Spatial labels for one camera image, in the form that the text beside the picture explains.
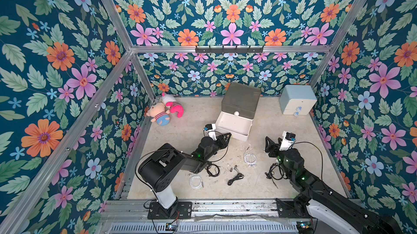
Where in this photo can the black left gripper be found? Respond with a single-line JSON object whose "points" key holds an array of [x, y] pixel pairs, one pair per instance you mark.
{"points": [[220, 143]]}

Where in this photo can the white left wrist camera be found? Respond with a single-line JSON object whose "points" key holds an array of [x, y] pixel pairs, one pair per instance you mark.
{"points": [[211, 131]]}

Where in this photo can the black hook rail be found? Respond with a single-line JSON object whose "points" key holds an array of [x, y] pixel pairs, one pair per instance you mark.
{"points": [[228, 49]]}

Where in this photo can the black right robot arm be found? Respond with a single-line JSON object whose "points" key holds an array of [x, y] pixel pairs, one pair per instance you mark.
{"points": [[318, 200]]}

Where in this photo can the light blue small cabinet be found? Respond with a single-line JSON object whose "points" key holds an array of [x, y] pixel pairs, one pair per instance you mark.
{"points": [[297, 100]]}

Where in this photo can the black earphones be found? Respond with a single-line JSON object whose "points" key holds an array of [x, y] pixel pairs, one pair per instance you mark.
{"points": [[238, 176], [212, 170], [275, 173]]}

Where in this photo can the blue pig plush toy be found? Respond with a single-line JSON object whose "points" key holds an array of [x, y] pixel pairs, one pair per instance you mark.
{"points": [[159, 114]]}

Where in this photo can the pink white plush toy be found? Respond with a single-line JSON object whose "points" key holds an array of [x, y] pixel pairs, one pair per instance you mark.
{"points": [[172, 105]]}

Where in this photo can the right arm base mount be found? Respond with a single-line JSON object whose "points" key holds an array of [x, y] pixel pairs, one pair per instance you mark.
{"points": [[288, 209]]}

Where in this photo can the white drawer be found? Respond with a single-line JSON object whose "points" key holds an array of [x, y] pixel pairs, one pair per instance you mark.
{"points": [[238, 127]]}

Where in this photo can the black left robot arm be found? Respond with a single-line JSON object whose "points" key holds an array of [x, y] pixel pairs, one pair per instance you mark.
{"points": [[161, 167]]}

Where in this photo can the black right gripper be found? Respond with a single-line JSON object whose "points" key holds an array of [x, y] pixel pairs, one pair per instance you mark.
{"points": [[274, 148]]}

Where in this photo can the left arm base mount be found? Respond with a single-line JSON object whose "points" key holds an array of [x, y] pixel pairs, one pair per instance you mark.
{"points": [[179, 210]]}

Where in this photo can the three-drawer mini cabinet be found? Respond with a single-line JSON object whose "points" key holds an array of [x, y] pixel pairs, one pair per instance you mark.
{"points": [[241, 95]]}

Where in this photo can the white earphones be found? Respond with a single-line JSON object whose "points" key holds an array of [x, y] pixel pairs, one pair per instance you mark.
{"points": [[249, 158], [196, 181]]}

